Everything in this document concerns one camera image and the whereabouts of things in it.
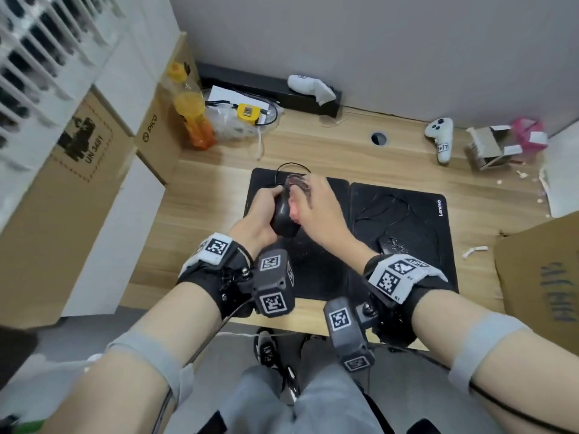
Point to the person's left hand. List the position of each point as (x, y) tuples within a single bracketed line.
[(255, 225)]

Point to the person's right hand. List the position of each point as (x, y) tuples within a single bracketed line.
[(325, 216)]

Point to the black mouse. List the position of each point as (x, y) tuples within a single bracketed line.
[(389, 244), (282, 221)]

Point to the pink cleaning cloth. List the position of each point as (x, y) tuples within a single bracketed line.
[(298, 185)]

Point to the black mouse pad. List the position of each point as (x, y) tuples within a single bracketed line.
[(316, 266), (425, 230)]

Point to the person's left forearm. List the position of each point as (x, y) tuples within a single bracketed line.
[(158, 329)]

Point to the person's right forearm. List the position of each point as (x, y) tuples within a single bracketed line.
[(452, 320)]

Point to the clear plastic bag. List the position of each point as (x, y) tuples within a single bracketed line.
[(226, 126)]

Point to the yellow tape measure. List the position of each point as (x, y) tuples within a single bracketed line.
[(249, 113)]

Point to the cardboard box with round logo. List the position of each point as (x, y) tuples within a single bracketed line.
[(158, 149)]

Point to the black white sneaker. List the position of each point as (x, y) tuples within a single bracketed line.
[(267, 352)]

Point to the orange juice bottle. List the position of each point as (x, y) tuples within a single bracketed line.
[(194, 108)]

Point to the white paper sheet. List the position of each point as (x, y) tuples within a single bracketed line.
[(221, 92)]

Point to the long black bar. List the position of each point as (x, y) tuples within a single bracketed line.
[(258, 85)]

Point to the white controller with label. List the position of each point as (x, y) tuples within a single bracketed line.
[(439, 128)]

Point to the white board panel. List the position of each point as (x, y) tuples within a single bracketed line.
[(113, 248)]

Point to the small white twist tie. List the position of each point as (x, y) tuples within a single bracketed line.
[(475, 250)]

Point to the small open cardboard box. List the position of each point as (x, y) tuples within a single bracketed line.
[(484, 146)]

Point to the scattered white crumbs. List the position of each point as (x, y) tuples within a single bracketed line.
[(522, 174)]

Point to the large cardboard box red-dotted label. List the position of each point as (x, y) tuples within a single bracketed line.
[(54, 221)]

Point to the pink box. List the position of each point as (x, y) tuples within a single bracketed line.
[(527, 131)]

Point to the cardboard box with dark writing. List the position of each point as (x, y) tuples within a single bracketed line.
[(543, 275)]

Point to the white slatted crate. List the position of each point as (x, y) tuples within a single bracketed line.
[(22, 185)]

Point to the white paper bag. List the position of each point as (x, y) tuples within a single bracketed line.
[(563, 176)]

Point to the green strip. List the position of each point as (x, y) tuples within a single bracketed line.
[(22, 427)]

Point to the black wrist camera with markers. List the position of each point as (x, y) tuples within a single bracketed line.
[(346, 339), (271, 284)]

